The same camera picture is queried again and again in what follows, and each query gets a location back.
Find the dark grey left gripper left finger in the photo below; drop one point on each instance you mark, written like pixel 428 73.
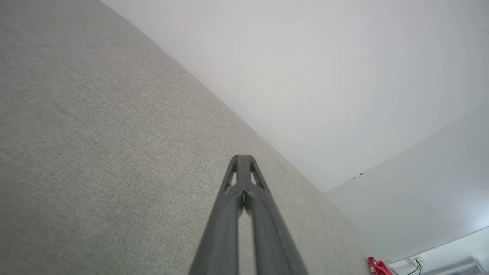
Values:
pixel 223 229

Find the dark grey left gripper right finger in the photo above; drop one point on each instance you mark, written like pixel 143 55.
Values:
pixel 271 236

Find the red and white garment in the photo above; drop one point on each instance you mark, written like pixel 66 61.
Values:
pixel 378 268

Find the grey fabric sofa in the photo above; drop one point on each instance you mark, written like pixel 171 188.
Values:
pixel 95 152

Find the white wall socket box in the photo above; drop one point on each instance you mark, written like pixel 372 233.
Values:
pixel 399 264

